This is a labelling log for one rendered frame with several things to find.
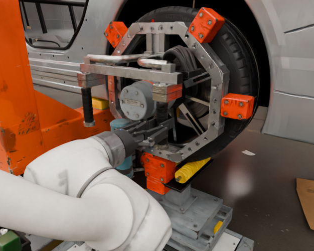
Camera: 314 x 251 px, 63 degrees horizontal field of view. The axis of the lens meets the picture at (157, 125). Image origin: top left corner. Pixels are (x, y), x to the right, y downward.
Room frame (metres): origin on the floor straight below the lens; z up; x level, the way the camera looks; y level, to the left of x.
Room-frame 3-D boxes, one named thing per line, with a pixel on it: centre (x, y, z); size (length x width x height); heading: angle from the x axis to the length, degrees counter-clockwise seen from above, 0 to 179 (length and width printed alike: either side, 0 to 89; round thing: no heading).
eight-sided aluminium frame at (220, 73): (1.01, -0.01, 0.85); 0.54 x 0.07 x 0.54; 54
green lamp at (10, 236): (0.44, 0.34, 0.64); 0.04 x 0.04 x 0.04; 54
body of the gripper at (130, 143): (0.59, 0.08, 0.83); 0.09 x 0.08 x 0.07; 144
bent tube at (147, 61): (0.86, -0.02, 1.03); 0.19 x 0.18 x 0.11; 144
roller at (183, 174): (1.03, -0.17, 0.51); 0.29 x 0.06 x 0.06; 144
